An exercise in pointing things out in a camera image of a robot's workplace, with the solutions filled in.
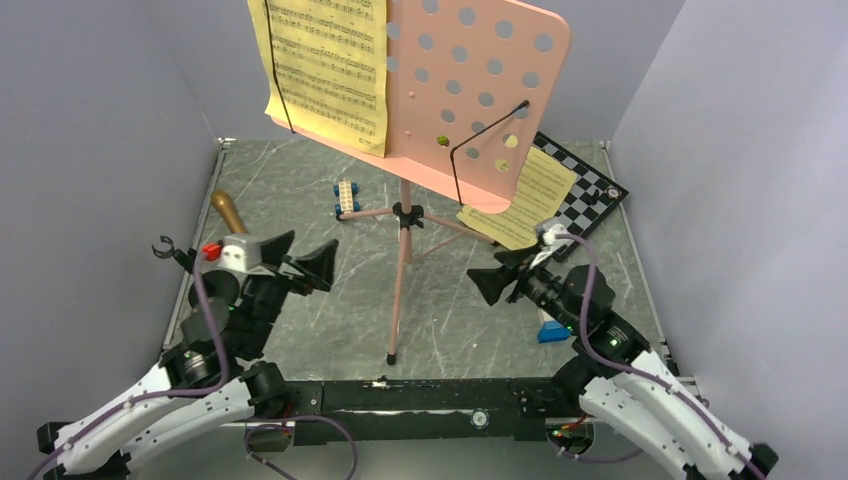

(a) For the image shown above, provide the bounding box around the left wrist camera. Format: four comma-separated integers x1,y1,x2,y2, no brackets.
200,233,273,276

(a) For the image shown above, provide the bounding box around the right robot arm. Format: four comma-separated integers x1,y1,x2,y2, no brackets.
467,249,779,479

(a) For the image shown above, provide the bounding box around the black microphone stand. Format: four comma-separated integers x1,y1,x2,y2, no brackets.
150,235,240,309

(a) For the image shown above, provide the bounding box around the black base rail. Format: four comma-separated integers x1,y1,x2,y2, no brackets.
247,377,597,454

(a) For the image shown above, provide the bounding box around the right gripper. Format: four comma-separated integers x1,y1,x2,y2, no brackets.
466,242,581,332

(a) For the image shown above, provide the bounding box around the black white chessboard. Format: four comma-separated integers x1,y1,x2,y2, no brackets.
533,132,629,265

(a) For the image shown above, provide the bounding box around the yellow sheet music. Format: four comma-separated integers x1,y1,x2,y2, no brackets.
247,0,388,158
456,147,577,250

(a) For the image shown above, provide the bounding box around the pink music stand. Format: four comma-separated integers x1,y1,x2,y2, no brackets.
268,0,572,367

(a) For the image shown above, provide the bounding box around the red green toy train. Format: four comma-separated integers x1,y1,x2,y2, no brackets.
433,132,519,173

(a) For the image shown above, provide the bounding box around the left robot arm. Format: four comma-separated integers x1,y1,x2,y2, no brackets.
33,231,339,479

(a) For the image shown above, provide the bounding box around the gold microphone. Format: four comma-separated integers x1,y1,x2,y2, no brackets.
210,189,248,234

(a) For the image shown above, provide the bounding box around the beige blue toy car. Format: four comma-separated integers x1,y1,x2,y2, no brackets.
333,179,361,221

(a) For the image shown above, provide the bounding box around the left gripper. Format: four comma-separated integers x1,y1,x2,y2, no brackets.
241,231,338,357

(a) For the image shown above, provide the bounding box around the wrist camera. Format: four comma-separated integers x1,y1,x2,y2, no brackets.
529,218,573,268
200,233,273,276

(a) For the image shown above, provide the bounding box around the blue white toy block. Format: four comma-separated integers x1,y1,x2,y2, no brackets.
536,321,572,344

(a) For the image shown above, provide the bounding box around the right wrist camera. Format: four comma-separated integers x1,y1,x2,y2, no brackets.
529,218,573,268

